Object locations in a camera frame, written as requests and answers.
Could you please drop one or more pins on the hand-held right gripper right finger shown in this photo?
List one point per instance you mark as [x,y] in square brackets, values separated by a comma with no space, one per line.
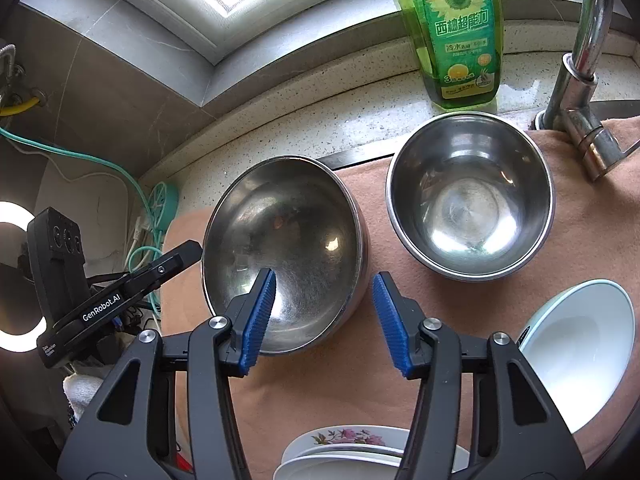
[387,320]

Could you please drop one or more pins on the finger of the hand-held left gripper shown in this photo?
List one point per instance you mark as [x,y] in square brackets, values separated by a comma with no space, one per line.
[170,262]

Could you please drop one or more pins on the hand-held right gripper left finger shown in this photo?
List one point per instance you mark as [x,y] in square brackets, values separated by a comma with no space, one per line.
[260,310]

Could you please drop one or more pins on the stainless steel bowl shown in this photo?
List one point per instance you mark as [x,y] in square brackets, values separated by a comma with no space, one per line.
[285,240]
[365,245]

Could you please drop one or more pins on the large pink floral plate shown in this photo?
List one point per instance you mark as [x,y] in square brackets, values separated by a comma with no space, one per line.
[345,434]

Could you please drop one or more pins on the red steel bowl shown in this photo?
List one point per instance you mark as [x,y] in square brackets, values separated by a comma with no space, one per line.
[470,200]

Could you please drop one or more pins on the light blue bowl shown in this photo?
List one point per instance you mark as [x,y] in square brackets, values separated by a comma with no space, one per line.
[575,350]

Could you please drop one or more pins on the person's left hand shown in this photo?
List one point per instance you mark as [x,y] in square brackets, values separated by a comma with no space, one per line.
[82,392]

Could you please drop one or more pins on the mint green power strip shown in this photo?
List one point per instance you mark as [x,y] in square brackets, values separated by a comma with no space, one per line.
[162,205]

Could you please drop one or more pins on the peach towel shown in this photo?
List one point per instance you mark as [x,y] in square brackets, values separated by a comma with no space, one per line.
[320,400]

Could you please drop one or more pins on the chrome faucet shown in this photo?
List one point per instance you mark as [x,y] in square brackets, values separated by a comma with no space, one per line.
[575,95]

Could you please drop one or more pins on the green dish soap bottle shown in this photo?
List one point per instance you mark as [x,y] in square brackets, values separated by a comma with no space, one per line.
[460,35]

